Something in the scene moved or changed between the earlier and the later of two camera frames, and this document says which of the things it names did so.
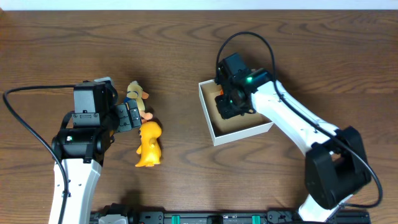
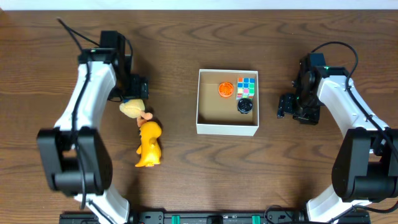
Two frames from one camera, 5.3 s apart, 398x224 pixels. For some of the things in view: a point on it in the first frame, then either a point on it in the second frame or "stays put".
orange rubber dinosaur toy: (150, 149) stays put
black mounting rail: (272, 217) stays put
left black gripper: (125, 116) -> (138, 87)
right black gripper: (224, 111) -> (285, 106)
